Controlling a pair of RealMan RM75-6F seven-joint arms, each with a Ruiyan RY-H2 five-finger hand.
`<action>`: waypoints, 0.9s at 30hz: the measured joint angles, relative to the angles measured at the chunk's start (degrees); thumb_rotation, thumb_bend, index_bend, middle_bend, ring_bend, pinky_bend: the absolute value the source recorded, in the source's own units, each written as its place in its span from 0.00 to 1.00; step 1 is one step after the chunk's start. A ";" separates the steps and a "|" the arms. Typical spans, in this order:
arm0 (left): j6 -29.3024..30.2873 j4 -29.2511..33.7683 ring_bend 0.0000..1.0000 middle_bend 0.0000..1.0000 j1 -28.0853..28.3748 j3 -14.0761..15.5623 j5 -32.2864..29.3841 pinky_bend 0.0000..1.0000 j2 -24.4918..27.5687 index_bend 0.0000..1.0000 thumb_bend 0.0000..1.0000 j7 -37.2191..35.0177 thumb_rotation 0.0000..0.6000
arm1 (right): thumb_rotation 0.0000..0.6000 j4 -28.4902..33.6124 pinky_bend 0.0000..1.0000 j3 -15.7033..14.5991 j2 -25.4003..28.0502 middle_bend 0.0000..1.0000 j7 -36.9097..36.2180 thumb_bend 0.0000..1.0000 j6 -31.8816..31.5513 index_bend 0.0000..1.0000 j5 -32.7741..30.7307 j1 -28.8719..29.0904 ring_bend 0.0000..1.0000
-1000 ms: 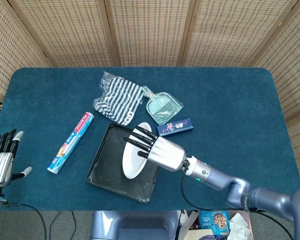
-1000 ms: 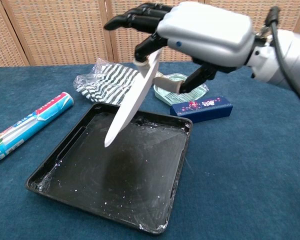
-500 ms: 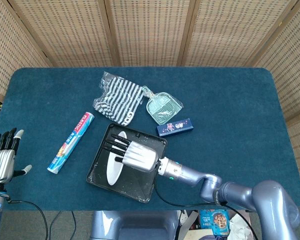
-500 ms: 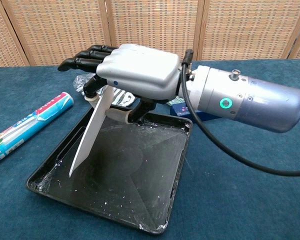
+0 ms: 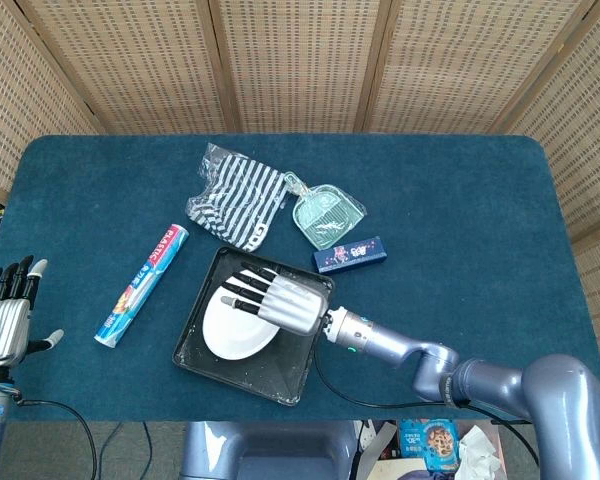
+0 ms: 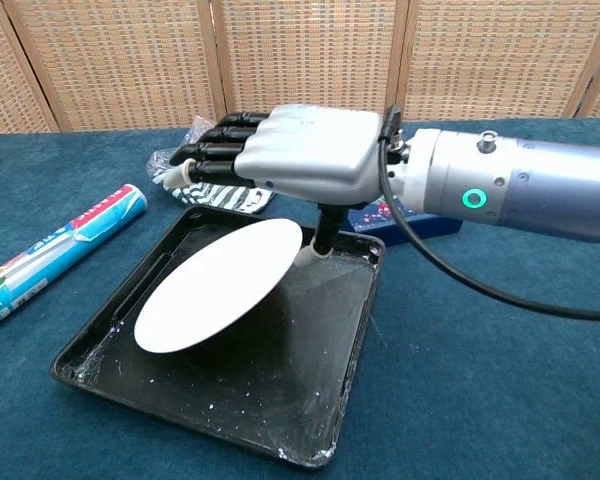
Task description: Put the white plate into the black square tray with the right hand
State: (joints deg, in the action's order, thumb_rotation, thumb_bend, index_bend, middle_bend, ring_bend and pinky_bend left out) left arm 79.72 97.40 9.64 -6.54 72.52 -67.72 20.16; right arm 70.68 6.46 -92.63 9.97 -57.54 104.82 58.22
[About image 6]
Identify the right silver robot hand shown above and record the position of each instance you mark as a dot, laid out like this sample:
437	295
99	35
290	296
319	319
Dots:
310	155

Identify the white round plate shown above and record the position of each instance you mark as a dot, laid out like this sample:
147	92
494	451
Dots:
220	290

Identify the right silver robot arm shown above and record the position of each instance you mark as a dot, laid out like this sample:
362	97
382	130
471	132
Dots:
525	185

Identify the black square plastic tray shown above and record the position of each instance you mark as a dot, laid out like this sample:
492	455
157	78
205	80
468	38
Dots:
260	370

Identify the striped cloth in plastic bag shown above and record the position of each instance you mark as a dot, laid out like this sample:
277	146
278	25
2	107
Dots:
230	195

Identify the dark blue floral box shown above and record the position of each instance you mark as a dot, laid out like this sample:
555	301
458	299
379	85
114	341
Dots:
425	227

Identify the woven rattan folding screen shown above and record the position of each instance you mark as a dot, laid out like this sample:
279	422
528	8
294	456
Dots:
130	60

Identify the blue plastic wrap box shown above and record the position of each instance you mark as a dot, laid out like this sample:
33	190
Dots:
45	260

